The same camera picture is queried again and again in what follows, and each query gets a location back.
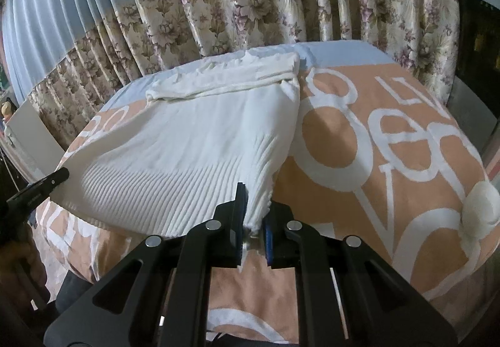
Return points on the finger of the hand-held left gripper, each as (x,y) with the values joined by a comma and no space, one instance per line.
(43,187)

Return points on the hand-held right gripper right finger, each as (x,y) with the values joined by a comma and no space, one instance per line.
(268,237)

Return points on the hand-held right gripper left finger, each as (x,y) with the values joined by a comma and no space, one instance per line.
(239,214)

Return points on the white knit sweater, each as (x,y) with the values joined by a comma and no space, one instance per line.
(183,159)

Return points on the white board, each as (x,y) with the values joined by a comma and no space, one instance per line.
(37,132)

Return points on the yellow doll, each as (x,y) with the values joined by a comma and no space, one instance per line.
(7,118)

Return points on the orange white printed blanket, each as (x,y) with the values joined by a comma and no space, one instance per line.
(382,191)

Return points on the blue floral curtain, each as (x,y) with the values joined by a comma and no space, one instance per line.
(195,7)

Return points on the white round cushion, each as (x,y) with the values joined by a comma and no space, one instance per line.
(481,214)

